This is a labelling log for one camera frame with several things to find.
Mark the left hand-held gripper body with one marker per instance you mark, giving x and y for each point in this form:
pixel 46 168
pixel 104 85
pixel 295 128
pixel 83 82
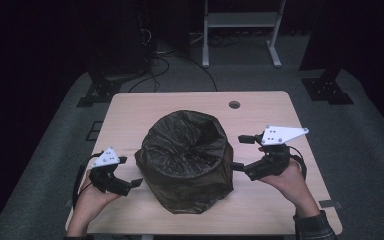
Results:
pixel 106 180

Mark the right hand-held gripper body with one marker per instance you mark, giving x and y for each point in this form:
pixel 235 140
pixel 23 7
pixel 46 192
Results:
pixel 273 163

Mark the black garbage bag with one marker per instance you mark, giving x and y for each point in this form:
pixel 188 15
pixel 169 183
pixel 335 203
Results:
pixel 186 160

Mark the person's left hand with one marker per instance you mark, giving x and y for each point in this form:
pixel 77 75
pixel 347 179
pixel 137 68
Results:
pixel 91 198

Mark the person's right hand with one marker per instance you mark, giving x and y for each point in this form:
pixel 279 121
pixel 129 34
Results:
pixel 293 183

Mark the round table grommet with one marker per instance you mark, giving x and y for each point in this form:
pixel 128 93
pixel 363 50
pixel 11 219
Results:
pixel 234 104

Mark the black stand base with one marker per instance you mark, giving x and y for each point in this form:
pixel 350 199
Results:
pixel 98 93
pixel 328 90

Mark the white metal stand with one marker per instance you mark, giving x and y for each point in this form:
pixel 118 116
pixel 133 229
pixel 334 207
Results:
pixel 241 19

